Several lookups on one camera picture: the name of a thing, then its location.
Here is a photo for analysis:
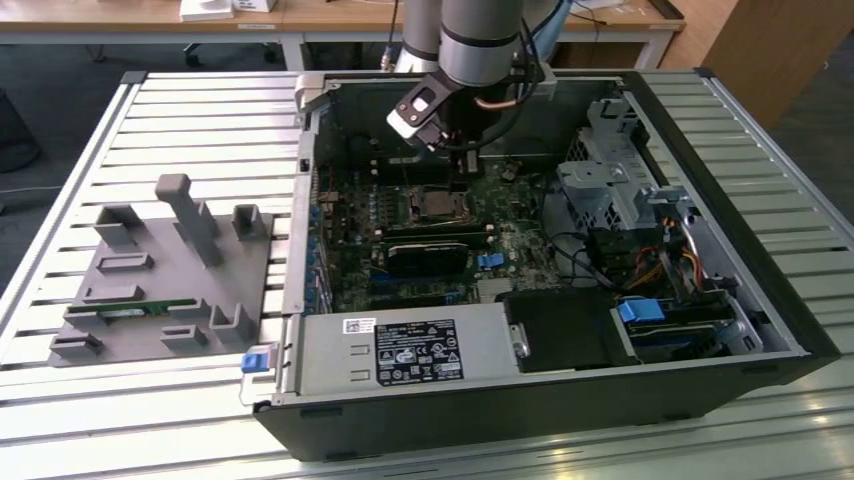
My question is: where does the blue disk carrier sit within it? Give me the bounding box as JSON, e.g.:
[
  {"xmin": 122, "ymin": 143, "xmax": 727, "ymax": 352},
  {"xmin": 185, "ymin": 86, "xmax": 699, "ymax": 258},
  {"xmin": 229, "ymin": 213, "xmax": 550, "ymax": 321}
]
[{"xmin": 616, "ymin": 298, "xmax": 667, "ymax": 326}]

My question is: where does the wooden desk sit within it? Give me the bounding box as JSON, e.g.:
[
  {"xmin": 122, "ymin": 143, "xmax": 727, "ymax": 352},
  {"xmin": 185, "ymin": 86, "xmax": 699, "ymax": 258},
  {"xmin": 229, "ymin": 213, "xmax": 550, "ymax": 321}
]
[{"xmin": 0, "ymin": 0, "xmax": 688, "ymax": 71}]

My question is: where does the silver heat sink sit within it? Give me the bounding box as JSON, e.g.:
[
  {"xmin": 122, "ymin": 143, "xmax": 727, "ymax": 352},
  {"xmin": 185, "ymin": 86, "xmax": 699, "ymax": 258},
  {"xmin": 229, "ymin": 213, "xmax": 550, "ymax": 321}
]
[{"xmin": 477, "ymin": 278, "xmax": 513, "ymax": 303}]

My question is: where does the black bin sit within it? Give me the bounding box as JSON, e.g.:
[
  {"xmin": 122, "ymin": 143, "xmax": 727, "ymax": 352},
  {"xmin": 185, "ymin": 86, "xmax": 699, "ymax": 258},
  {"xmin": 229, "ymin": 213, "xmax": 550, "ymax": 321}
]
[{"xmin": 0, "ymin": 89, "xmax": 41, "ymax": 174}]

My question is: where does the coloured wire bundle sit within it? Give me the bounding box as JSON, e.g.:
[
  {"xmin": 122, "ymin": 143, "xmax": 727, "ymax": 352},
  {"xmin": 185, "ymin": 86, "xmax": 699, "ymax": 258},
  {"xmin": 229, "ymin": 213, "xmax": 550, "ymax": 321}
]
[{"xmin": 625, "ymin": 214, "xmax": 708, "ymax": 294}]

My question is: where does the silver CPU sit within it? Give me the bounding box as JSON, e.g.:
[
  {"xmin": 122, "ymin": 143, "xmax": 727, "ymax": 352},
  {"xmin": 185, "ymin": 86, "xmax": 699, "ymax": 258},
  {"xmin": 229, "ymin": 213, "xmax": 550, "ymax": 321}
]
[{"xmin": 422, "ymin": 191, "xmax": 462, "ymax": 215}]

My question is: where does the green motherboard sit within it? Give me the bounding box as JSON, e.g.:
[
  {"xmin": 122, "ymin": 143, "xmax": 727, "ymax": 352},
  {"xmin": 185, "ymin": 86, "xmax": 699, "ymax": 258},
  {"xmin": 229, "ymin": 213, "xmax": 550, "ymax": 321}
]
[{"xmin": 306, "ymin": 159, "xmax": 568, "ymax": 314}]

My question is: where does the black graphics card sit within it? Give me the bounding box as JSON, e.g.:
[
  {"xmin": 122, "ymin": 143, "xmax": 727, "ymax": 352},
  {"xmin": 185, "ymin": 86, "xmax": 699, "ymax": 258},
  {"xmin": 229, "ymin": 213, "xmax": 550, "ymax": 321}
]
[{"xmin": 384, "ymin": 242, "xmax": 468, "ymax": 276}]

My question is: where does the silver power supply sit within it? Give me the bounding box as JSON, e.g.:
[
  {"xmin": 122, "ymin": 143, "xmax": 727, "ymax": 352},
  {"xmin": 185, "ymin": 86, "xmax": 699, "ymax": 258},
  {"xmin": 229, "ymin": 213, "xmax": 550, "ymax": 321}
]
[{"xmin": 292, "ymin": 302, "xmax": 521, "ymax": 396}]

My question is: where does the grey parts rack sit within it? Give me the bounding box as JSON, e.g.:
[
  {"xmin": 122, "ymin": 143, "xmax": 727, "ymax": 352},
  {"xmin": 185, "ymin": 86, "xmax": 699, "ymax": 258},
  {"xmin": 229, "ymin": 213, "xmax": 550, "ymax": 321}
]
[{"xmin": 49, "ymin": 173, "xmax": 278, "ymax": 370}]

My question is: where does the green RAM stick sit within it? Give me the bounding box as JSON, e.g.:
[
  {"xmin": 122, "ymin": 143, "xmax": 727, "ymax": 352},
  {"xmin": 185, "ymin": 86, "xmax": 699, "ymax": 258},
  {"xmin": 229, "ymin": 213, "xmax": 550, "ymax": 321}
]
[{"xmin": 65, "ymin": 298, "xmax": 201, "ymax": 319}]

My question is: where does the silver drive cage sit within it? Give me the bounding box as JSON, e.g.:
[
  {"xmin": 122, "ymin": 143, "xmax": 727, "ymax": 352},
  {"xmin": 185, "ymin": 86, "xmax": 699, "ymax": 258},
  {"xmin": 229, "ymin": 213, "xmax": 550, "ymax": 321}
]
[{"xmin": 556, "ymin": 97, "xmax": 701, "ymax": 231}]

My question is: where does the wooden cabinet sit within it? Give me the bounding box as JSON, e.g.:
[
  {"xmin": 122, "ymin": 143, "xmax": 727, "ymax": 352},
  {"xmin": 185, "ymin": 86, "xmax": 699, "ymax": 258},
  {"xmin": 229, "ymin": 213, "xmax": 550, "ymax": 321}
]
[{"xmin": 659, "ymin": 0, "xmax": 854, "ymax": 129}]

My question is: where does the pale blue teach pendant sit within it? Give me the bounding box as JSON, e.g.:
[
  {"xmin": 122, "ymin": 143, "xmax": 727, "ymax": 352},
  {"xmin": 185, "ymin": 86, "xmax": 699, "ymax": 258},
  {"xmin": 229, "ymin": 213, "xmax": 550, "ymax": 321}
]
[{"xmin": 524, "ymin": 0, "xmax": 574, "ymax": 69}]

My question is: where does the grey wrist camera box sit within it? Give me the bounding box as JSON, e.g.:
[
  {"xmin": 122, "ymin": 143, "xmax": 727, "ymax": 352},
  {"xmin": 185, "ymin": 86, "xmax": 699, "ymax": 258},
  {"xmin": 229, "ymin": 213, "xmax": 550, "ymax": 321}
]
[{"xmin": 509, "ymin": 62, "xmax": 558, "ymax": 99}]

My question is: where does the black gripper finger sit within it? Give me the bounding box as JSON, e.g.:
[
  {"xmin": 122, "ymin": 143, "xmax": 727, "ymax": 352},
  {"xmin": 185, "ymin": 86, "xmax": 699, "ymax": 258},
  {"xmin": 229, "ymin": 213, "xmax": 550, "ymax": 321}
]
[{"xmin": 449, "ymin": 147, "xmax": 484, "ymax": 194}]

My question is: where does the black RAM stick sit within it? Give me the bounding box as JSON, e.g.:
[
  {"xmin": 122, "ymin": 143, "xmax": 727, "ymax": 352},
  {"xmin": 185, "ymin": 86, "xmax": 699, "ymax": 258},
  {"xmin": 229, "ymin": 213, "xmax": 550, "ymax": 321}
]
[{"xmin": 380, "ymin": 225, "xmax": 486, "ymax": 244}]

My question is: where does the black PC case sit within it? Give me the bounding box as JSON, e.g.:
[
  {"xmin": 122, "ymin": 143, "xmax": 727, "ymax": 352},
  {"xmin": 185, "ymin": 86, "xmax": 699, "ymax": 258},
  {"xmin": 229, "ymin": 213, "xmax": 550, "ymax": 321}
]
[{"xmin": 250, "ymin": 68, "xmax": 843, "ymax": 464}]

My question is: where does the black plastic shroud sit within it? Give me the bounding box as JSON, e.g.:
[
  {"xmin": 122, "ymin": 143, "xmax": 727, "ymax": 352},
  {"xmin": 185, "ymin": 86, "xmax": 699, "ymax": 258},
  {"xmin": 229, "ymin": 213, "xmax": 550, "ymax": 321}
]
[{"xmin": 498, "ymin": 288, "xmax": 639, "ymax": 375}]

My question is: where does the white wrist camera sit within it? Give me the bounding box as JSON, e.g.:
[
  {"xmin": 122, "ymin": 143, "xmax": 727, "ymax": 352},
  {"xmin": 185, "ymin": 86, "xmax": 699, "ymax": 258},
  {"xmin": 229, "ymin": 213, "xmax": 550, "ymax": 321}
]
[{"xmin": 385, "ymin": 82, "xmax": 446, "ymax": 150}]

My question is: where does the black CPU socket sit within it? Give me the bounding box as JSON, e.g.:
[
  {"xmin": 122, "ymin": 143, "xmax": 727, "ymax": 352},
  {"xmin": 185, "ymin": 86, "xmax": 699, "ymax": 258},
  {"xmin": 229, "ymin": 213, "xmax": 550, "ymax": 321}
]
[{"xmin": 405, "ymin": 183, "xmax": 476, "ymax": 225}]

